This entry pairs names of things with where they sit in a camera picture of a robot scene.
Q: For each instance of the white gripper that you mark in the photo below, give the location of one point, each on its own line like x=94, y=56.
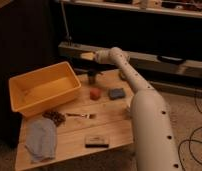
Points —
x=88, y=56

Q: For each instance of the blue sponge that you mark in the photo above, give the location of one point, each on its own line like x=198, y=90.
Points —
x=116, y=93

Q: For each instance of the yellow plastic tray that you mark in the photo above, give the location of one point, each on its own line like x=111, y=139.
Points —
x=43, y=89

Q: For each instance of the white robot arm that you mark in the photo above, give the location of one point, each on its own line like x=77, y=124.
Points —
x=154, y=140

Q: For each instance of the dark cup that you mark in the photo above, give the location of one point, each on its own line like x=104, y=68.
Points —
x=92, y=76

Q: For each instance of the thin metal pole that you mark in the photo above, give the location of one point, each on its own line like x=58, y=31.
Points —
x=68, y=36

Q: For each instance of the red block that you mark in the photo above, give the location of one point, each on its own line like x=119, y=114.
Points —
x=95, y=94

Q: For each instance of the silver fork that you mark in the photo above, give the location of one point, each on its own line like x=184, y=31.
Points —
x=88, y=116

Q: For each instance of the wooden table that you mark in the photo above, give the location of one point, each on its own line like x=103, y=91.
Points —
x=110, y=122

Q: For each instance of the dark brown cluster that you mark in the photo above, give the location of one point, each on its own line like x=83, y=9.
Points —
x=55, y=116

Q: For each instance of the white bowl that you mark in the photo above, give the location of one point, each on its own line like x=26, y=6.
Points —
x=128, y=113

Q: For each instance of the black remote on shelf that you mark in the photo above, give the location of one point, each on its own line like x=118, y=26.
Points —
x=174, y=61

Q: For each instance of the black rectangular eraser block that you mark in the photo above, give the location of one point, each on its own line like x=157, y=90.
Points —
x=96, y=141

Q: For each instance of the grey blue cloth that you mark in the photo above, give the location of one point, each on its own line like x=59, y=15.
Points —
x=41, y=140

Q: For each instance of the upper shelf board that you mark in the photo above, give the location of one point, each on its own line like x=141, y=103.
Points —
x=126, y=7

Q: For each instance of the low wooden shelf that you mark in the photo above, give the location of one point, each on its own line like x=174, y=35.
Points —
x=144, y=61

